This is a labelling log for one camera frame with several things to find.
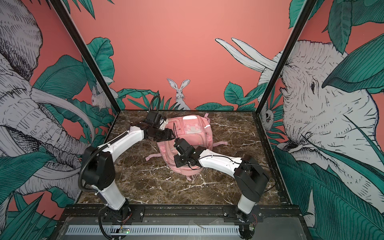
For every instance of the pink student backpack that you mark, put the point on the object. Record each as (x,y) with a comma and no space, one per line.
(197,131)

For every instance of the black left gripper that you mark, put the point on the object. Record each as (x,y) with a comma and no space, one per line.
(168,135)

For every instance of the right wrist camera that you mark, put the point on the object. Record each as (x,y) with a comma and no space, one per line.
(183,147)

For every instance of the black front mounting rail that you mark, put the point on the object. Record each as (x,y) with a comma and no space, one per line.
(140,213)

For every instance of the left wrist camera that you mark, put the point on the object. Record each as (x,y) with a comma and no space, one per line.
(156,120)

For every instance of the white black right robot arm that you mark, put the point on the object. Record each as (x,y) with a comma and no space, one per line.
(249,175)

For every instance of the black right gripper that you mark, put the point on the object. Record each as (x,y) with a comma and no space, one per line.
(178,161)

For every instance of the white perforated cable tray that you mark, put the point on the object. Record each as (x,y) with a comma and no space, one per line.
(141,230)

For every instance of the black right corner frame post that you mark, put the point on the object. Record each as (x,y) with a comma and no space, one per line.
(298,27)

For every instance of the black corner frame post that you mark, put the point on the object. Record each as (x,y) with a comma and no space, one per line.
(67,21)
(298,27)

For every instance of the black left corner frame post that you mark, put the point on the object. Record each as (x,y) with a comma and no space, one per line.
(67,21)

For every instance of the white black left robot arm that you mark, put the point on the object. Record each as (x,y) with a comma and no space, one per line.
(98,172)

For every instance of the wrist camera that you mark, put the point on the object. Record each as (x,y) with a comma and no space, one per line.
(156,120)
(183,147)

